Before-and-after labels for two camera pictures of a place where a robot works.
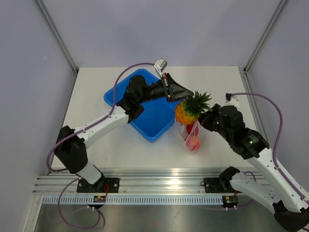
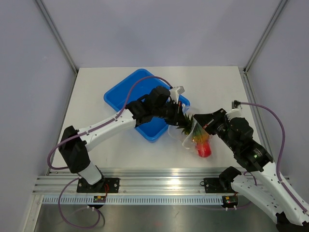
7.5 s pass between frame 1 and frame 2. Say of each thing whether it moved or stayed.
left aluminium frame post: stayed
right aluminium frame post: stayed
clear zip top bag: moved
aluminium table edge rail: stayed
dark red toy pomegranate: moved
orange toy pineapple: moved
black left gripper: moved
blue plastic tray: stayed
